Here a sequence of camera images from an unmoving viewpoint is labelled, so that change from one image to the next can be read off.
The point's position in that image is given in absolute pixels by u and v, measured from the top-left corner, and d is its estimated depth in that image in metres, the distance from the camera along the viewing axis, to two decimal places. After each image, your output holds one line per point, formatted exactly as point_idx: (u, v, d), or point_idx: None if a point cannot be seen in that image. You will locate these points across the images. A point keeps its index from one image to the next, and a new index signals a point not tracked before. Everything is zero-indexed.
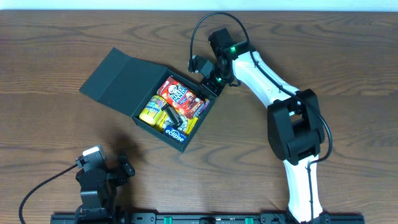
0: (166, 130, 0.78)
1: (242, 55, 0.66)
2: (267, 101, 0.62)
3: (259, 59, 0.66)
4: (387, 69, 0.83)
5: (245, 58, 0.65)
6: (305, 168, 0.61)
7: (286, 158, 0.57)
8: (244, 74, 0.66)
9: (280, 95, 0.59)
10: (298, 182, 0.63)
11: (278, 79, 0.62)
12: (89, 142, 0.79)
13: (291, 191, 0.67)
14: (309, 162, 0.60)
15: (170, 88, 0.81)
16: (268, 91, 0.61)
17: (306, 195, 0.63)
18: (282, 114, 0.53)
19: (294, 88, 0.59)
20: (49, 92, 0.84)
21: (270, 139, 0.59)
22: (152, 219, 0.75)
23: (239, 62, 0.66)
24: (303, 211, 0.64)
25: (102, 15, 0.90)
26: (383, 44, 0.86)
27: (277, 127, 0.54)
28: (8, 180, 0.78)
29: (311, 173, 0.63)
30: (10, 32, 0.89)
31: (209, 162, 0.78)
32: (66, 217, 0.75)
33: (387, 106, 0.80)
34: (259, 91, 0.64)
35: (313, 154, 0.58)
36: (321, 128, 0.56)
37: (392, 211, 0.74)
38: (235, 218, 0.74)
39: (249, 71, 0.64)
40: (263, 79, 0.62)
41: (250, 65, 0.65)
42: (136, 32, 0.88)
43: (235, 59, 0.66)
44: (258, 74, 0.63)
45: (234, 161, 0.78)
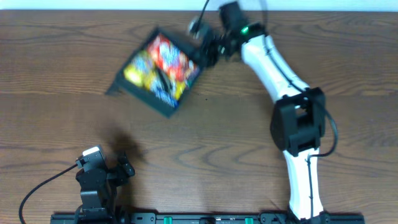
0: (155, 92, 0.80)
1: (255, 39, 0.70)
2: (275, 93, 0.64)
3: (271, 46, 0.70)
4: (387, 68, 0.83)
5: (257, 43, 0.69)
6: (305, 161, 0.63)
7: (286, 148, 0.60)
8: (254, 60, 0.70)
9: (288, 89, 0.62)
10: (299, 177, 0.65)
11: (290, 74, 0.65)
12: (89, 142, 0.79)
13: (292, 186, 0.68)
14: (309, 155, 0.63)
15: (160, 48, 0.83)
16: (278, 84, 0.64)
17: (306, 190, 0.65)
18: (288, 109, 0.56)
19: (303, 85, 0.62)
20: (49, 92, 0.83)
21: (273, 129, 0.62)
22: (152, 219, 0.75)
23: (250, 46, 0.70)
24: (303, 207, 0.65)
25: (102, 15, 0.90)
26: (383, 44, 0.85)
27: (283, 121, 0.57)
28: (8, 181, 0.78)
29: (311, 167, 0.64)
30: (10, 32, 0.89)
31: (209, 162, 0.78)
32: (66, 216, 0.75)
33: (387, 106, 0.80)
34: (268, 82, 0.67)
35: (313, 147, 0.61)
36: (323, 124, 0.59)
37: (392, 212, 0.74)
38: (235, 218, 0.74)
39: (260, 58, 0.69)
40: (275, 71, 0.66)
41: (262, 51, 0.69)
42: (136, 32, 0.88)
43: (246, 43, 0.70)
44: (270, 65, 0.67)
45: (235, 162, 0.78)
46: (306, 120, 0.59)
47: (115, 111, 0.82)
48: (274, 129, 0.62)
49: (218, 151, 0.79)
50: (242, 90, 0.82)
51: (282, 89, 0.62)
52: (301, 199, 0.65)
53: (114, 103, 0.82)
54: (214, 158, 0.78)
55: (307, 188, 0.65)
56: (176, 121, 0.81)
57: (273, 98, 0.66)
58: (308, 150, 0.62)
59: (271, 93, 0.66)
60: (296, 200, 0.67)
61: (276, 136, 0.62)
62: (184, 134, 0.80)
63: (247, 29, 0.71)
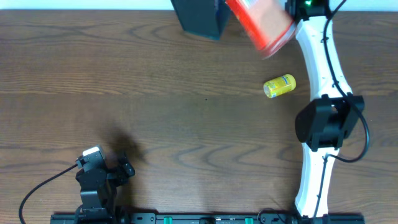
0: None
1: (314, 19, 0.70)
2: (316, 87, 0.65)
3: (329, 33, 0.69)
4: (386, 68, 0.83)
5: (320, 23, 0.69)
6: (322, 158, 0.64)
7: (308, 140, 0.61)
8: (306, 40, 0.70)
9: (331, 89, 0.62)
10: (313, 176, 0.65)
11: (338, 72, 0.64)
12: (89, 142, 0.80)
13: (302, 185, 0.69)
14: (326, 154, 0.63)
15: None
16: (323, 79, 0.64)
17: (316, 190, 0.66)
18: (326, 109, 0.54)
19: (347, 89, 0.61)
20: (49, 92, 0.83)
21: (299, 119, 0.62)
22: (152, 219, 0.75)
23: (308, 25, 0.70)
24: (308, 206, 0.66)
25: (102, 15, 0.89)
26: (382, 44, 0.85)
27: (313, 119, 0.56)
28: (8, 181, 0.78)
29: (327, 165, 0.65)
30: (11, 32, 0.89)
31: (209, 161, 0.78)
32: (65, 217, 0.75)
33: (387, 106, 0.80)
34: (313, 70, 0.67)
35: (334, 146, 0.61)
36: (351, 129, 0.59)
37: (393, 212, 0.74)
38: (235, 218, 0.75)
39: (314, 44, 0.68)
40: (324, 65, 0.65)
41: (319, 37, 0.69)
42: (136, 32, 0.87)
43: (305, 20, 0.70)
44: (320, 57, 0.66)
45: (235, 161, 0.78)
46: (336, 122, 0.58)
47: (115, 111, 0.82)
48: (300, 119, 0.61)
49: (219, 151, 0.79)
50: (242, 89, 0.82)
51: (324, 88, 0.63)
52: (307, 198, 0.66)
53: (114, 103, 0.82)
54: (214, 158, 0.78)
55: (316, 187, 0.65)
56: (176, 121, 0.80)
57: (313, 90, 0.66)
58: (327, 149, 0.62)
59: (313, 84, 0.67)
60: (303, 198, 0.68)
61: (300, 127, 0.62)
62: (184, 134, 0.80)
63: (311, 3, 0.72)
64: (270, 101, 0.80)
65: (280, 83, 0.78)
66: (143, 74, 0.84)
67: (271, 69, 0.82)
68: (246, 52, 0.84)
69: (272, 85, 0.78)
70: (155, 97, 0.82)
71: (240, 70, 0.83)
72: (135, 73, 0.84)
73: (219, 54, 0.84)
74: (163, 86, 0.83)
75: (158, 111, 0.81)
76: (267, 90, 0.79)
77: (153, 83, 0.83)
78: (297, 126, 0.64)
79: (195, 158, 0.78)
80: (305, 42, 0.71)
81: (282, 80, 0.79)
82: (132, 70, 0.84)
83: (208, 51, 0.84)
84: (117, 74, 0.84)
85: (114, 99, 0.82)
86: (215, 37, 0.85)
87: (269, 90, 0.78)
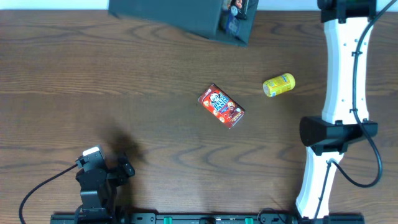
0: None
1: (352, 23, 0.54)
2: (331, 107, 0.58)
3: (366, 42, 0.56)
4: (388, 69, 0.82)
5: (358, 28, 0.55)
6: (326, 162, 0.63)
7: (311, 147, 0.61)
8: (334, 46, 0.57)
9: (347, 116, 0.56)
10: (314, 177, 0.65)
11: (360, 94, 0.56)
12: (90, 142, 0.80)
13: (303, 186, 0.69)
14: (331, 158, 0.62)
15: (211, 96, 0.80)
16: (341, 101, 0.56)
17: (317, 191, 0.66)
18: (335, 131, 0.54)
19: (364, 116, 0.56)
20: (49, 93, 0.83)
21: (306, 124, 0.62)
22: (152, 219, 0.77)
23: (342, 30, 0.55)
24: (309, 206, 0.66)
25: (101, 15, 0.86)
26: (387, 44, 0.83)
27: (321, 139, 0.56)
28: (11, 181, 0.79)
29: (331, 170, 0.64)
30: (9, 32, 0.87)
31: (208, 161, 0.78)
32: (66, 217, 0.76)
33: (387, 106, 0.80)
34: (335, 84, 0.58)
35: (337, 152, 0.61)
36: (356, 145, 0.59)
37: (392, 212, 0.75)
38: (235, 218, 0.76)
39: (344, 56, 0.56)
40: (347, 84, 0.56)
41: (353, 46, 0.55)
42: (135, 32, 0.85)
43: (341, 20, 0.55)
44: (345, 73, 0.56)
45: (235, 162, 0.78)
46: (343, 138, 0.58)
47: (115, 111, 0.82)
48: (307, 127, 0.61)
49: (219, 152, 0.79)
50: (242, 90, 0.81)
51: (341, 112, 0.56)
52: (308, 199, 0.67)
53: (114, 104, 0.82)
54: (214, 160, 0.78)
55: (318, 189, 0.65)
56: (176, 122, 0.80)
57: (326, 104, 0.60)
58: (331, 154, 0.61)
59: (328, 98, 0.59)
60: (304, 199, 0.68)
61: (306, 132, 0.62)
62: (184, 134, 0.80)
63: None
64: (270, 101, 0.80)
65: (280, 81, 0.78)
66: (143, 74, 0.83)
67: (271, 69, 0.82)
68: (246, 52, 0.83)
69: (272, 84, 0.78)
70: (155, 97, 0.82)
71: (240, 70, 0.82)
72: (135, 73, 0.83)
73: (219, 54, 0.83)
74: (164, 87, 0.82)
75: (158, 111, 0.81)
76: (267, 89, 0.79)
77: (153, 83, 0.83)
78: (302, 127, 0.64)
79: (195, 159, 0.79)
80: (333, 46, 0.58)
81: (282, 78, 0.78)
82: (132, 70, 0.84)
83: (208, 51, 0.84)
84: (117, 74, 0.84)
85: (114, 99, 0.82)
86: None
87: (269, 89, 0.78)
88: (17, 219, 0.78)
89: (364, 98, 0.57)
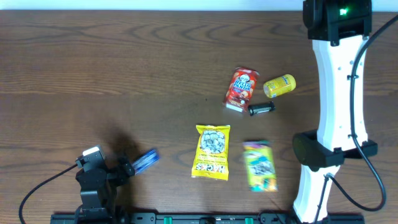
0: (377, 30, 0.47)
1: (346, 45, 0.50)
2: (328, 133, 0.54)
3: (361, 61, 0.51)
4: (388, 68, 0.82)
5: (352, 48, 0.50)
6: (324, 176, 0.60)
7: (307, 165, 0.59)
8: (326, 70, 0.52)
9: (345, 142, 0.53)
10: (313, 186, 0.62)
11: (357, 117, 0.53)
12: (90, 142, 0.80)
13: (300, 192, 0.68)
14: (329, 173, 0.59)
15: (244, 75, 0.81)
16: (338, 127, 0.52)
17: (315, 200, 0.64)
18: (335, 160, 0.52)
19: (364, 137, 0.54)
20: (49, 93, 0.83)
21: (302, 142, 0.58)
22: (152, 219, 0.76)
23: (335, 53, 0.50)
24: (308, 212, 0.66)
25: (102, 15, 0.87)
26: (385, 44, 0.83)
27: (319, 165, 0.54)
28: (11, 181, 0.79)
29: (328, 183, 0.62)
30: (10, 32, 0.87)
31: (250, 166, 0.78)
32: (66, 216, 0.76)
33: (387, 106, 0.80)
34: (329, 110, 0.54)
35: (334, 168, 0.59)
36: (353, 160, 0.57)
37: (392, 211, 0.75)
38: (235, 218, 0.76)
39: (338, 80, 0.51)
40: (343, 109, 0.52)
41: (347, 69, 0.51)
42: (136, 32, 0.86)
43: (335, 42, 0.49)
44: (341, 98, 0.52)
45: (267, 168, 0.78)
46: None
47: (115, 111, 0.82)
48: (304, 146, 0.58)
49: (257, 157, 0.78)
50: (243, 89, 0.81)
51: (339, 139, 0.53)
52: (307, 206, 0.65)
53: (114, 104, 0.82)
54: (252, 168, 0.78)
55: (317, 198, 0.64)
56: (176, 122, 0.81)
57: (322, 129, 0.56)
58: (329, 168, 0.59)
59: (323, 124, 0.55)
60: (301, 205, 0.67)
61: (301, 149, 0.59)
62: (184, 134, 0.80)
63: (347, 13, 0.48)
64: (270, 101, 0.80)
65: (280, 83, 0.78)
66: (143, 74, 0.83)
67: (271, 69, 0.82)
68: (245, 52, 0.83)
69: (272, 86, 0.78)
70: (155, 97, 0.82)
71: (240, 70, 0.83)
72: (135, 73, 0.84)
73: (219, 54, 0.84)
74: (163, 87, 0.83)
75: (158, 111, 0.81)
76: (267, 89, 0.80)
77: (153, 83, 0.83)
78: (298, 143, 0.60)
79: (218, 158, 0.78)
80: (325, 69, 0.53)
81: (282, 81, 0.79)
82: (132, 70, 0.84)
83: (208, 51, 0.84)
84: (117, 74, 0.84)
85: (114, 99, 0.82)
86: (215, 37, 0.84)
87: (269, 91, 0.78)
88: (17, 219, 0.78)
89: (362, 120, 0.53)
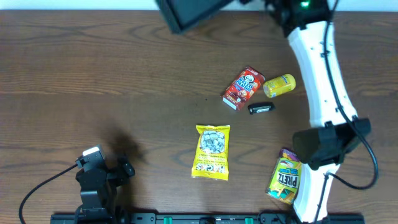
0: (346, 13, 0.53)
1: (313, 27, 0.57)
2: (316, 111, 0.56)
3: (330, 44, 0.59)
4: (385, 68, 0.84)
5: (320, 31, 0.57)
6: (323, 175, 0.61)
7: (308, 162, 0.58)
8: (303, 54, 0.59)
9: (334, 116, 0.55)
10: (313, 186, 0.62)
11: (341, 92, 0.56)
12: (89, 142, 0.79)
13: (300, 192, 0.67)
14: (328, 172, 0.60)
15: (249, 75, 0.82)
16: (324, 102, 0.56)
17: (315, 199, 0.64)
18: (327, 135, 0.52)
19: (352, 111, 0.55)
20: (49, 93, 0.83)
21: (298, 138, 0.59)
22: (152, 219, 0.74)
23: (306, 34, 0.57)
24: (308, 213, 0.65)
25: (102, 16, 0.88)
26: (382, 45, 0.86)
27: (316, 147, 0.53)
28: (8, 181, 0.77)
29: (327, 182, 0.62)
30: (10, 32, 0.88)
31: (278, 172, 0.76)
32: (65, 217, 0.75)
33: (385, 106, 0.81)
34: (312, 90, 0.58)
35: (336, 163, 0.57)
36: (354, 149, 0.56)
37: (393, 212, 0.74)
38: (235, 218, 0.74)
39: (313, 58, 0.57)
40: (324, 84, 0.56)
41: (319, 48, 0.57)
42: (136, 32, 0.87)
43: (302, 28, 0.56)
44: (320, 76, 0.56)
45: (293, 182, 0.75)
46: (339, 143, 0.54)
47: (115, 111, 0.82)
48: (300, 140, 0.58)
49: (288, 168, 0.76)
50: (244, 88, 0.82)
51: (327, 113, 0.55)
52: (307, 206, 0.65)
53: (113, 103, 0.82)
54: (279, 175, 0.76)
55: (317, 197, 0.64)
56: (176, 122, 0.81)
57: (312, 114, 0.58)
58: (329, 166, 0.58)
59: (312, 107, 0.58)
60: (301, 205, 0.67)
61: (300, 147, 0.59)
62: (184, 134, 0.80)
63: (308, 4, 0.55)
64: (270, 101, 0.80)
65: (280, 83, 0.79)
66: (143, 74, 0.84)
67: (270, 69, 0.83)
68: (246, 52, 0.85)
69: (272, 85, 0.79)
70: (155, 97, 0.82)
71: (240, 70, 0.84)
72: (135, 73, 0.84)
73: (219, 54, 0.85)
74: (163, 87, 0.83)
75: (158, 111, 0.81)
76: (267, 89, 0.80)
77: (153, 83, 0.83)
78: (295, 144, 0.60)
79: (218, 158, 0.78)
80: (301, 55, 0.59)
81: (282, 80, 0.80)
82: (132, 70, 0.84)
83: (208, 51, 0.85)
84: (117, 74, 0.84)
85: (114, 99, 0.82)
86: None
87: (269, 90, 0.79)
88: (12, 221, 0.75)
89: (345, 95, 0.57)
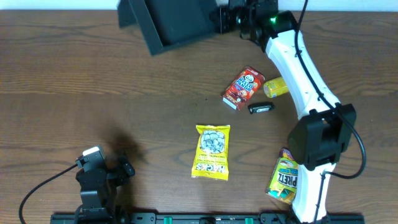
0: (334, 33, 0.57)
1: (283, 35, 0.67)
2: (301, 104, 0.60)
3: (302, 45, 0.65)
4: (385, 68, 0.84)
5: (289, 37, 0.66)
6: (320, 175, 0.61)
7: (304, 163, 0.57)
8: (280, 57, 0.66)
9: (318, 105, 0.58)
10: (311, 186, 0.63)
11: (320, 84, 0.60)
12: (89, 142, 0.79)
13: (298, 192, 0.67)
14: (324, 170, 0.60)
15: (249, 75, 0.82)
16: (306, 94, 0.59)
17: (314, 199, 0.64)
18: (315, 124, 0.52)
19: (334, 99, 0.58)
20: (49, 92, 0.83)
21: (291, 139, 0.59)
22: (152, 219, 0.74)
23: (277, 42, 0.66)
24: (306, 213, 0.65)
25: (102, 16, 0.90)
26: (382, 44, 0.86)
27: (306, 139, 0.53)
28: (7, 181, 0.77)
29: (324, 182, 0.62)
30: (10, 32, 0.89)
31: (278, 172, 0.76)
32: (66, 216, 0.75)
33: (386, 105, 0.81)
34: (295, 88, 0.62)
35: (331, 162, 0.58)
36: (347, 141, 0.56)
37: (394, 212, 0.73)
38: (235, 218, 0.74)
39: (289, 60, 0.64)
40: (303, 80, 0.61)
41: (292, 50, 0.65)
42: (136, 32, 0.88)
43: (273, 37, 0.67)
44: (298, 74, 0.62)
45: (293, 182, 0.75)
46: (331, 137, 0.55)
47: (115, 111, 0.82)
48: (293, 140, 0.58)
49: (288, 168, 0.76)
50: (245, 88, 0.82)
51: (310, 103, 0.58)
52: (306, 206, 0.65)
53: (113, 103, 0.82)
54: (279, 175, 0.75)
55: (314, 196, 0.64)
56: (176, 121, 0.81)
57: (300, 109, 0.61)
58: (324, 166, 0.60)
59: (298, 102, 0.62)
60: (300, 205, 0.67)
61: (294, 149, 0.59)
62: (184, 134, 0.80)
63: (275, 20, 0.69)
64: (269, 100, 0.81)
65: (280, 83, 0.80)
66: (143, 74, 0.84)
67: (270, 69, 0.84)
68: (246, 51, 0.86)
69: (272, 86, 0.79)
70: (155, 97, 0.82)
71: (240, 70, 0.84)
72: (135, 73, 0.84)
73: (219, 54, 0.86)
74: (164, 86, 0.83)
75: (158, 111, 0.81)
76: (267, 90, 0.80)
77: (153, 83, 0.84)
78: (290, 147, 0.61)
79: (218, 158, 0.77)
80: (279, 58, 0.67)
81: (282, 81, 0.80)
82: (132, 70, 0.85)
83: (208, 51, 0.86)
84: (117, 74, 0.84)
85: (114, 99, 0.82)
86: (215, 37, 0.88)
87: (269, 91, 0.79)
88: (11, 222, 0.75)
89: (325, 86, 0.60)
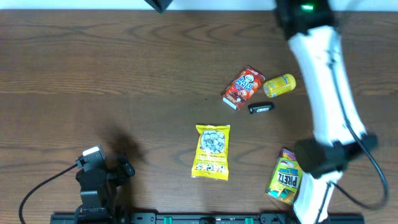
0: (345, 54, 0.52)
1: (318, 33, 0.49)
2: (322, 126, 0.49)
3: (337, 51, 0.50)
4: (386, 68, 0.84)
5: (324, 38, 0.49)
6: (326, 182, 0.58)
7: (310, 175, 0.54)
8: (306, 65, 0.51)
9: (341, 132, 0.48)
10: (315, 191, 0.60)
11: (347, 106, 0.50)
12: (89, 142, 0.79)
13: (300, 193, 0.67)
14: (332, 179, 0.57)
15: (249, 75, 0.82)
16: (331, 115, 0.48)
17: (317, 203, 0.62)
18: (334, 153, 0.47)
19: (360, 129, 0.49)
20: (49, 92, 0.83)
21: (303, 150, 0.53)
22: (152, 219, 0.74)
23: (308, 42, 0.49)
24: (308, 215, 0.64)
25: (102, 15, 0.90)
26: (382, 44, 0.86)
27: (322, 164, 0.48)
28: (7, 181, 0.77)
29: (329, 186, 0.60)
30: (10, 32, 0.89)
31: (278, 172, 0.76)
32: (66, 216, 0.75)
33: (386, 105, 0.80)
34: (321, 105, 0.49)
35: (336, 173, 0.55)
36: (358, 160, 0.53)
37: (394, 212, 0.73)
38: (235, 218, 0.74)
39: (319, 70, 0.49)
40: (332, 99, 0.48)
41: (325, 57, 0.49)
42: (136, 32, 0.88)
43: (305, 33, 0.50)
44: (327, 89, 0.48)
45: (293, 182, 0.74)
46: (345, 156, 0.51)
47: (115, 111, 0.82)
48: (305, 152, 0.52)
49: (288, 168, 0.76)
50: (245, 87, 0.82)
51: (334, 129, 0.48)
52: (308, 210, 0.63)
53: (113, 103, 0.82)
54: (279, 175, 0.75)
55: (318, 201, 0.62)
56: (176, 122, 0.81)
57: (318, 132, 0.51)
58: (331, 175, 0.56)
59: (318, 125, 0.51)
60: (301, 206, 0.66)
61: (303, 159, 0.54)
62: (184, 134, 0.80)
63: None
64: (269, 100, 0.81)
65: (280, 83, 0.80)
66: (143, 73, 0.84)
67: (271, 69, 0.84)
68: (246, 51, 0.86)
69: (272, 85, 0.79)
70: (155, 97, 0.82)
71: (240, 70, 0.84)
72: (135, 73, 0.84)
73: (219, 53, 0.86)
74: (164, 86, 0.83)
75: (158, 111, 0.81)
76: (267, 89, 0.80)
77: (153, 83, 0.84)
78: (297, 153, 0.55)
79: (218, 158, 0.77)
80: (306, 66, 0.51)
81: (282, 81, 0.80)
82: (132, 70, 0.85)
83: (209, 51, 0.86)
84: (117, 74, 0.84)
85: (114, 99, 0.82)
86: (215, 37, 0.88)
87: (269, 90, 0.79)
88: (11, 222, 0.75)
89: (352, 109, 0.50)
